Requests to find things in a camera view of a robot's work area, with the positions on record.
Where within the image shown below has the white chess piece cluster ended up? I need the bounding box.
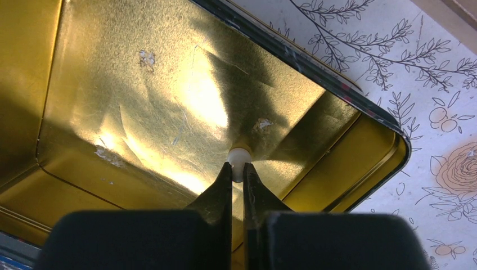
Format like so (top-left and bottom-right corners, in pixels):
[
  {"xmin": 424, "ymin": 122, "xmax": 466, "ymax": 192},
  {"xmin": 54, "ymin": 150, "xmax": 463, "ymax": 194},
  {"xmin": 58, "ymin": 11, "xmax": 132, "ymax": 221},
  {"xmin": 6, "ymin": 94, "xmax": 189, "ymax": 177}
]
[{"xmin": 227, "ymin": 148, "xmax": 252, "ymax": 183}]

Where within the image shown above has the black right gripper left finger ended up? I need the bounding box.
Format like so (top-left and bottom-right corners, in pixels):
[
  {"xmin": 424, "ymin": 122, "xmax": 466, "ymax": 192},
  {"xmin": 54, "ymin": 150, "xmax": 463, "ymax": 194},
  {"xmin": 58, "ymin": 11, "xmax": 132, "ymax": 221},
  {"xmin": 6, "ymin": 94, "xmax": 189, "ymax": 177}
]
[{"xmin": 35, "ymin": 163, "xmax": 232, "ymax": 269}]

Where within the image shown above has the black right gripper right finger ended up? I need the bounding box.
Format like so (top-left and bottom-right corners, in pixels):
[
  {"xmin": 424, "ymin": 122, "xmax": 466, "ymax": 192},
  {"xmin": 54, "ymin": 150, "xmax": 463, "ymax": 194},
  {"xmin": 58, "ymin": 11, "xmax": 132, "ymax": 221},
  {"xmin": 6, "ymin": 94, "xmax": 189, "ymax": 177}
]
[{"xmin": 243, "ymin": 163, "xmax": 429, "ymax": 269}]

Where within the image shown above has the wooden chess board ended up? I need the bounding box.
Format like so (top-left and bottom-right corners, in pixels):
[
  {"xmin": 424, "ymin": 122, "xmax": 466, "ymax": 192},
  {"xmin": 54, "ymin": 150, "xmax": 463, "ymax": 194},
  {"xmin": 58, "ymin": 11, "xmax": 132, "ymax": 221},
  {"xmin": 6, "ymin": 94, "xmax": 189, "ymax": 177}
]
[{"xmin": 412, "ymin": 0, "xmax": 476, "ymax": 53}]

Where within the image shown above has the floral patterned table mat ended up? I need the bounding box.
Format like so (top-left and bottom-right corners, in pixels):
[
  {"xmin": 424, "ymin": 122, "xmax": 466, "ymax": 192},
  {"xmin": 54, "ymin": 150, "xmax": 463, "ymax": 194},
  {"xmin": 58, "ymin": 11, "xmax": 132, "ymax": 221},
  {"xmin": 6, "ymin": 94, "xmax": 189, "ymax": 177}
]
[{"xmin": 238, "ymin": 1, "xmax": 476, "ymax": 269}]

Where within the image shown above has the gold metal tin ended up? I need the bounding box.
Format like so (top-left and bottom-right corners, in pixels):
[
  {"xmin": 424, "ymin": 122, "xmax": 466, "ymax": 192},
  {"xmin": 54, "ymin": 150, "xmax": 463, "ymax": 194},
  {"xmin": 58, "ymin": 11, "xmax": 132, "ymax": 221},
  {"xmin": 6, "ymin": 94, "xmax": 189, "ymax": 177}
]
[{"xmin": 1, "ymin": 1, "xmax": 411, "ymax": 269}]

